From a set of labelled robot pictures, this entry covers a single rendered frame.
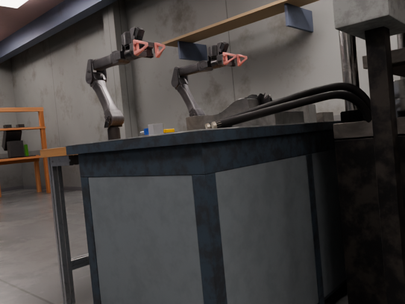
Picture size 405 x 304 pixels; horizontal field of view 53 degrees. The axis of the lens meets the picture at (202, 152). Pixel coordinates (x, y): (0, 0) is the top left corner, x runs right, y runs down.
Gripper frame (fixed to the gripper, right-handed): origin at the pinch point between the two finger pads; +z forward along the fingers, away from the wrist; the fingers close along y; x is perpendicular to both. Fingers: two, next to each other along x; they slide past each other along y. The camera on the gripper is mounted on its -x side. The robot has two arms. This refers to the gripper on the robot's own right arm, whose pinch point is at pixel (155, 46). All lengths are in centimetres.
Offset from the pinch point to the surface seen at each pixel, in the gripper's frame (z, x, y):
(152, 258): 32, 80, -36
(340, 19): 83, 10, 3
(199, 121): 1.5, 34.0, 22.3
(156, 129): 9.2, 36.8, -11.3
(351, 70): 70, 21, 38
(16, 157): -685, 50, 204
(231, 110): 20.8, 30.9, 23.4
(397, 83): 73, 25, 80
